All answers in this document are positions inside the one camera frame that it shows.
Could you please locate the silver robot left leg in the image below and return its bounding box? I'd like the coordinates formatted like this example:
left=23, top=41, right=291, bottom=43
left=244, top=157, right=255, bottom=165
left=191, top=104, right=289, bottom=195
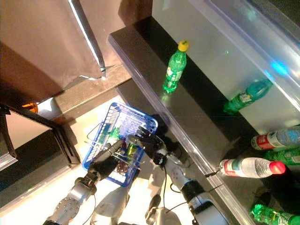
left=90, top=186, right=131, bottom=225

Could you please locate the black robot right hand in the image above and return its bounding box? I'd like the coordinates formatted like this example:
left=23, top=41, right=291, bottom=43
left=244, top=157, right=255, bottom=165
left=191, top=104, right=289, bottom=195
left=127, top=125, right=169, bottom=167

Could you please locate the blue plastic shopping basket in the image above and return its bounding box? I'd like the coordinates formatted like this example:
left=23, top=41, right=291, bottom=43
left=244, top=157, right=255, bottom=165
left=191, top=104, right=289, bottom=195
left=82, top=102, right=159, bottom=188

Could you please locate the orange object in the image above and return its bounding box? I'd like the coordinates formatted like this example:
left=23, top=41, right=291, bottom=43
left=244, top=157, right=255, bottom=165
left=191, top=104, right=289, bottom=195
left=22, top=102, right=38, bottom=113

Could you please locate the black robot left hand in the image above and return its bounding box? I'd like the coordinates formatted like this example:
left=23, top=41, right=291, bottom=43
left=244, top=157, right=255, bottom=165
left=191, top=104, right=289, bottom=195
left=88, top=138, right=126, bottom=182

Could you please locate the black low cabinet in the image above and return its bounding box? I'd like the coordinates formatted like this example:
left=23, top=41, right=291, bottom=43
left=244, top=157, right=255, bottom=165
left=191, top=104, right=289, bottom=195
left=0, top=103, right=82, bottom=211

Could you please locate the brown sheet with silver edge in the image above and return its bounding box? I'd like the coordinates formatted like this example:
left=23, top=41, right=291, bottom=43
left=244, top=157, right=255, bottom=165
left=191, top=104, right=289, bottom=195
left=0, top=0, right=107, bottom=104

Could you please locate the black cable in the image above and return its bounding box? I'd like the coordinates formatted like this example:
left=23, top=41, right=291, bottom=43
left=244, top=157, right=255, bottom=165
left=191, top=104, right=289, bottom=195
left=161, top=164, right=225, bottom=211

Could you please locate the clear water bottle red cap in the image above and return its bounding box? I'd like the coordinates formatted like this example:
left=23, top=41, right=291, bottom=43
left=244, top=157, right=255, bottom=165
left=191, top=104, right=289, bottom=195
left=250, top=126, right=300, bottom=151
left=219, top=157, right=286, bottom=179

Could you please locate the black display shelf unit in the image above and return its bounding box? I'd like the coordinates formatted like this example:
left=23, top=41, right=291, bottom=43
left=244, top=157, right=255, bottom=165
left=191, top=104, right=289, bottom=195
left=108, top=0, right=300, bottom=225

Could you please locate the clear plastic shelf edge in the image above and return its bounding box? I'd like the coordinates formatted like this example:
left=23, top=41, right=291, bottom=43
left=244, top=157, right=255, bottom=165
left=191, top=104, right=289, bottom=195
left=187, top=0, right=300, bottom=106

